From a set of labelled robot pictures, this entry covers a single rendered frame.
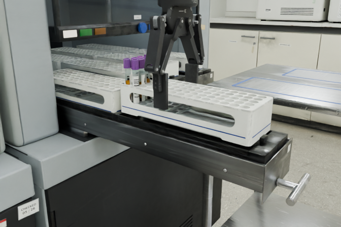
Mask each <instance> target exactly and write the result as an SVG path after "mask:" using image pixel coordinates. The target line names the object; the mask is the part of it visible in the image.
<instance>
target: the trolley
mask: <svg viewBox="0 0 341 227"><path fill-rule="evenodd" d="M206 86H212V87H218V88H224V89H229V90H236V91H241V92H247V93H253V94H259V95H264V96H270V97H273V104H275V105H280V106H286V107H291V108H296V109H302V110H307V111H312V112H317V113H321V114H326V115H331V116H336V117H341V72H338V71H328V70H320V69H311V68H302V67H294V66H285V65H276V64H264V65H261V66H259V67H256V68H253V69H249V70H246V71H244V72H241V73H238V74H235V75H232V76H230V77H227V78H224V79H221V80H218V81H215V82H212V83H209V84H206ZM212 197H213V176H210V175H208V174H205V173H203V189H202V221H201V227H211V221H212ZM286 199H287V198H285V197H282V196H280V195H277V194H274V193H271V194H270V196H269V197H268V198H267V199H266V201H265V202H264V203H263V204H261V201H262V193H259V192H256V191H254V194H253V195H252V196H251V197H249V198H248V199H247V200H246V201H245V202H244V203H243V204H242V205H241V206H240V207H239V209H238V210H237V211H236V212H235V213H234V214H233V215H232V216H231V217H230V218H229V219H228V220H227V221H225V222H224V223H223V224H222V225H221V226H220V227H341V217H338V216H336V215H333V214H330V213H327V212H324V211H322V210H319V209H316V208H313V207H311V206H308V205H305V204H302V203H300V202H296V203H295V204H294V206H289V205H287V203H286Z"/></svg>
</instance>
